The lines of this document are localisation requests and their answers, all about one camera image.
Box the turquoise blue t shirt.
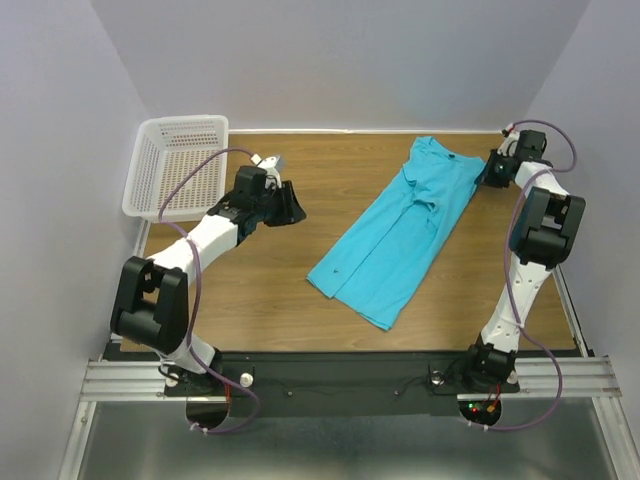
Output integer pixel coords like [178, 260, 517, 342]
[307, 136, 485, 331]

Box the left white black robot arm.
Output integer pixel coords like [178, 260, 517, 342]
[110, 165, 306, 392]

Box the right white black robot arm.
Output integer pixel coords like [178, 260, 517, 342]
[462, 122, 586, 391]

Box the white perforated plastic basket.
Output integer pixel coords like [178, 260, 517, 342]
[122, 115, 229, 223]

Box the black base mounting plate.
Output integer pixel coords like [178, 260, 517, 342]
[162, 351, 519, 418]

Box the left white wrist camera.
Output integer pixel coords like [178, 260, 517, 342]
[250, 154, 285, 186]

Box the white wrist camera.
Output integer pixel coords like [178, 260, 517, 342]
[250, 154, 285, 186]
[498, 124, 520, 157]

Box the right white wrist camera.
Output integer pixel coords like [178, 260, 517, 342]
[498, 124, 520, 157]

